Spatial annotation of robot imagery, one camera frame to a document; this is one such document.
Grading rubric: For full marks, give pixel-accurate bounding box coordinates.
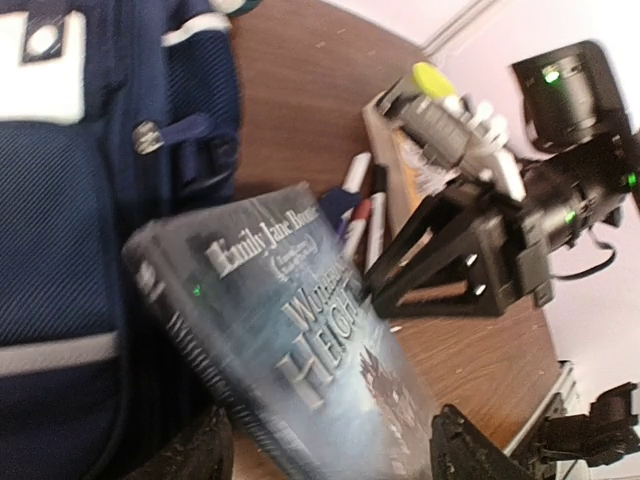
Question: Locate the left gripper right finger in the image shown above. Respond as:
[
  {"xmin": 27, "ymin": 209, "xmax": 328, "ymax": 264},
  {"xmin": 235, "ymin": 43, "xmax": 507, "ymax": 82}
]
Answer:
[{"xmin": 430, "ymin": 404, "xmax": 532, "ymax": 480}]

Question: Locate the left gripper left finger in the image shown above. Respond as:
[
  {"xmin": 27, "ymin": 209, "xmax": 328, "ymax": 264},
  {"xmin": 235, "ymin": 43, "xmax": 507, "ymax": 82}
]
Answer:
[{"xmin": 149, "ymin": 407, "xmax": 234, "ymax": 479}]

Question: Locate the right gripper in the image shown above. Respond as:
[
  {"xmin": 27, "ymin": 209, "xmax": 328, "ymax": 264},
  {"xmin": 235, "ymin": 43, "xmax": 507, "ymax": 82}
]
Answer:
[{"xmin": 364, "ymin": 192, "xmax": 554, "ymax": 319}]

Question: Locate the dark Wuthering Heights book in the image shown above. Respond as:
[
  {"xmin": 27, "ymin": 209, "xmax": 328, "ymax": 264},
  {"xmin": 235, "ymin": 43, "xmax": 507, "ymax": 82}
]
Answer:
[{"xmin": 122, "ymin": 183, "xmax": 432, "ymax": 479}]

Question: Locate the navy blue student backpack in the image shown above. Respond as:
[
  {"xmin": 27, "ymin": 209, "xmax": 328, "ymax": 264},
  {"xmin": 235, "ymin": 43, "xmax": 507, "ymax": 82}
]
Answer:
[{"xmin": 1, "ymin": 1, "xmax": 243, "ymax": 479}]

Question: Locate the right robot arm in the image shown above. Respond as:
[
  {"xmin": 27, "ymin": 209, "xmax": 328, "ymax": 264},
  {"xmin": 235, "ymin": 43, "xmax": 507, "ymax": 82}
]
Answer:
[{"xmin": 365, "ymin": 40, "xmax": 639, "ymax": 319}]

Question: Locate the white marker dark cap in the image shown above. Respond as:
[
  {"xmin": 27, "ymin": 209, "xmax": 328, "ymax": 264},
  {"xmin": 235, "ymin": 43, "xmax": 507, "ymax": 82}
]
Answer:
[{"xmin": 365, "ymin": 191, "xmax": 386, "ymax": 270}]

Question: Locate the orange cartoon paperback book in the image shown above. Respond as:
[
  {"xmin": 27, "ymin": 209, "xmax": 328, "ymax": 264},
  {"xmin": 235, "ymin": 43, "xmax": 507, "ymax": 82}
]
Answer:
[{"xmin": 362, "ymin": 93, "xmax": 453, "ymax": 236}]

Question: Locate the white marker red cap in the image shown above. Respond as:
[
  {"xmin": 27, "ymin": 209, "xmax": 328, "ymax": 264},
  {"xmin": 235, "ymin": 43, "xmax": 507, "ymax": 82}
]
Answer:
[{"xmin": 341, "ymin": 199, "xmax": 373, "ymax": 259}]

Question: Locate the white marker blue cap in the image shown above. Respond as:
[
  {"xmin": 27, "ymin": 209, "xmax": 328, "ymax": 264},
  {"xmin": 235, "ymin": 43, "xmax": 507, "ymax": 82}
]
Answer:
[{"xmin": 319, "ymin": 152, "xmax": 372, "ymax": 234}]

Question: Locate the lime green bowl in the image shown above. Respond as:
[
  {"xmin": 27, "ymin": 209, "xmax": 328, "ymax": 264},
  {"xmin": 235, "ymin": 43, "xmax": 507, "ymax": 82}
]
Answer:
[{"xmin": 412, "ymin": 62, "xmax": 457, "ymax": 99}]

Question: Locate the front aluminium rail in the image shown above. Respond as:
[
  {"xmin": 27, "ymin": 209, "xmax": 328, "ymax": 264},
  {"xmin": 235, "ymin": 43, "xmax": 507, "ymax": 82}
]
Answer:
[{"xmin": 504, "ymin": 361, "xmax": 590, "ymax": 479}]

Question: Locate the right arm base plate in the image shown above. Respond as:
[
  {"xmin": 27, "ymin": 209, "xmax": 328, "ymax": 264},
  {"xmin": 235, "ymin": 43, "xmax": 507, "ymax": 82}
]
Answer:
[{"xmin": 508, "ymin": 382, "xmax": 639, "ymax": 478}]

